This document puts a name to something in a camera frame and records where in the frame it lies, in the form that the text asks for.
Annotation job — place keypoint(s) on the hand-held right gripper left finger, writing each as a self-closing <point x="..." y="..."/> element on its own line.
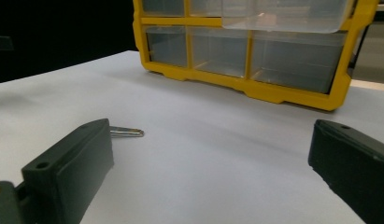
<point x="71" y="161"/>

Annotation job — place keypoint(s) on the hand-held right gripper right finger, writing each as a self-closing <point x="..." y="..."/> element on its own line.
<point x="354" y="161"/>

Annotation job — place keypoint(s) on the yellow drawer organizer cabinet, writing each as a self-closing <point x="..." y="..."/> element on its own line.
<point x="261" y="88"/>

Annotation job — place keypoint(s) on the large clear plastic drawer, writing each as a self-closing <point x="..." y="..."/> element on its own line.
<point x="283" y="18"/>

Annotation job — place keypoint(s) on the small clear plastic drawer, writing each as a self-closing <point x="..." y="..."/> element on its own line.
<point x="163" y="7"/>
<point x="205" y="7"/>

